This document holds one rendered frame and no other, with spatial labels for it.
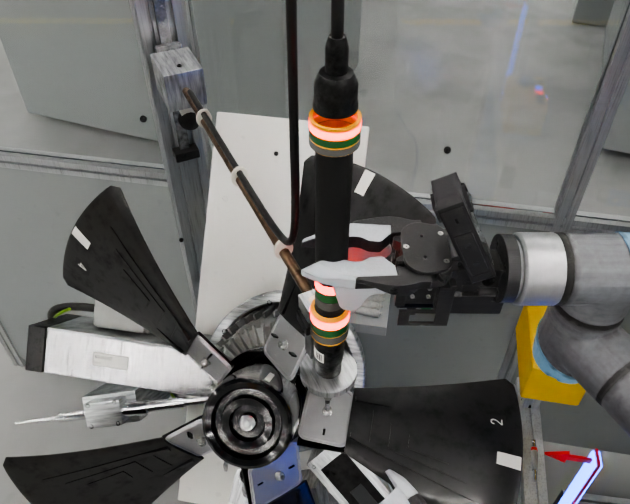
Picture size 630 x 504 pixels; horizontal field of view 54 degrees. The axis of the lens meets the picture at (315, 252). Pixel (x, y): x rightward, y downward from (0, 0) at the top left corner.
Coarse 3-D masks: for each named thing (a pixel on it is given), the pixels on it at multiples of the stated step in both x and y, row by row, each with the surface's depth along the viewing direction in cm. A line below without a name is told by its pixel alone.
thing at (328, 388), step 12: (300, 300) 72; (300, 312) 73; (300, 324) 73; (312, 348) 74; (312, 360) 76; (348, 360) 76; (300, 372) 75; (312, 372) 75; (348, 372) 75; (312, 384) 73; (324, 384) 73; (336, 384) 73; (348, 384) 73; (324, 396) 73; (336, 396) 73
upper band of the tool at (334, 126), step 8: (312, 112) 51; (360, 112) 51; (312, 120) 50; (320, 120) 53; (336, 120) 53; (344, 120) 53; (352, 120) 52; (360, 120) 50; (320, 128) 49; (328, 128) 49; (336, 128) 49; (344, 128) 49; (352, 128) 49
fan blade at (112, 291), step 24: (120, 192) 78; (96, 216) 81; (120, 216) 79; (72, 240) 86; (96, 240) 83; (120, 240) 80; (144, 240) 78; (72, 264) 89; (96, 264) 86; (120, 264) 82; (144, 264) 80; (96, 288) 89; (120, 288) 86; (144, 288) 82; (168, 288) 79; (120, 312) 91; (144, 312) 86; (168, 312) 81; (168, 336) 86; (192, 336) 81
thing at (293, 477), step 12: (288, 456) 86; (264, 468) 82; (276, 468) 84; (288, 468) 86; (300, 468) 87; (252, 480) 81; (264, 480) 82; (288, 480) 86; (300, 480) 87; (252, 492) 81; (264, 492) 83; (276, 492) 84
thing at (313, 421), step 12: (312, 396) 84; (348, 396) 85; (312, 408) 83; (336, 408) 83; (348, 408) 83; (312, 420) 81; (324, 420) 82; (336, 420) 82; (348, 420) 82; (300, 432) 80; (312, 432) 80; (336, 432) 80; (336, 444) 79
